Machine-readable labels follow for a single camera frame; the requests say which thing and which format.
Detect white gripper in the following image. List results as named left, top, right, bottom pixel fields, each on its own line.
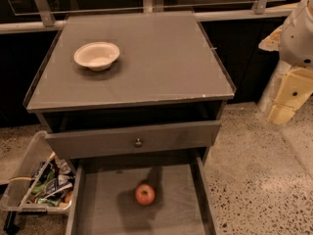
left=258, top=0, right=313, bottom=125

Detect round metal drawer knob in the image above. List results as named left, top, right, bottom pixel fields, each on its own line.
left=135, top=138, right=143, bottom=148

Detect white diagonal support post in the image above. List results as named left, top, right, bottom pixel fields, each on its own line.
left=257, top=61, right=291, bottom=116

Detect grey top drawer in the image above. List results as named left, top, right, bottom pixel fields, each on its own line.
left=46, top=120, right=221, bottom=159

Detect white paper bowl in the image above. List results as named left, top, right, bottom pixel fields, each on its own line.
left=73, top=42, right=120, bottom=71

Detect clear plastic storage bin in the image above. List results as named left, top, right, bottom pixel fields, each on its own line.
left=0, top=131, right=71, bottom=213

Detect snack packets in bin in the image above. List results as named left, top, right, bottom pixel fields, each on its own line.
left=26, top=153, right=75, bottom=209

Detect red apple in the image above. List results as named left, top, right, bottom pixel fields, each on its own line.
left=135, top=184, right=156, bottom=206

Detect grey wooden drawer cabinet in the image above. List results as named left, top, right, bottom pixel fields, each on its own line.
left=22, top=11, right=237, bottom=168

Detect metal railing with glass panel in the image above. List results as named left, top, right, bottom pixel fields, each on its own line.
left=0, top=0, right=300, bottom=34

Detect grey open middle drawer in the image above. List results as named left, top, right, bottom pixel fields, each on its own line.
left=66, top=155, right=216, bottom=235

